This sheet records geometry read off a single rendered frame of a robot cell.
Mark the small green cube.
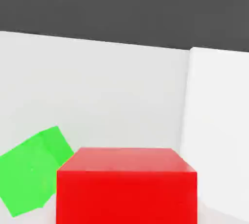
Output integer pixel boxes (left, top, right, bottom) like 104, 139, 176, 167
0, 126, 74, 218

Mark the small red cube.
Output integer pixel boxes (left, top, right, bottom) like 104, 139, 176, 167
55, 147, 198, 224

